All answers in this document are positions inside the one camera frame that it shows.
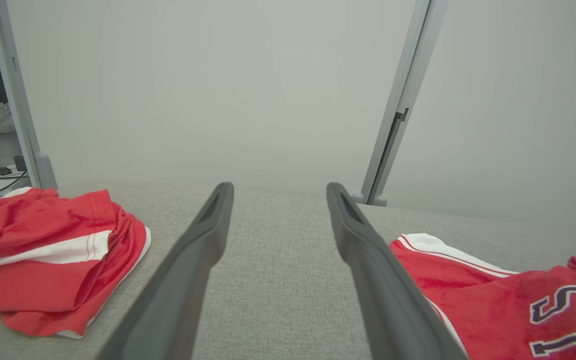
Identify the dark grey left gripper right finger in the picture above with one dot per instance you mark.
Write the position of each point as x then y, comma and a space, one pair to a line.
388, 300

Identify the white power strip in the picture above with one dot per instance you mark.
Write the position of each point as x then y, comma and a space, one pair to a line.
3, 186

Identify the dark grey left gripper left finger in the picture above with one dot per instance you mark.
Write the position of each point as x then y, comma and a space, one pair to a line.
183, 290

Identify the white sneaker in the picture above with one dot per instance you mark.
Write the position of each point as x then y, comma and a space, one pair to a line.
0, 123

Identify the grey fabric sofa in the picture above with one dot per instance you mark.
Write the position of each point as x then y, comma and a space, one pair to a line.
278, 280

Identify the red shorts with white stripes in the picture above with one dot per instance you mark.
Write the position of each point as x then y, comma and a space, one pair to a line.
43, 285

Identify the black power adapter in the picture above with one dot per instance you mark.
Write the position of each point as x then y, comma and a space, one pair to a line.
20, 163

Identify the grey metal partition post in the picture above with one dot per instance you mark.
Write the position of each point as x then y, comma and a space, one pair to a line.
15, 95
410, 80

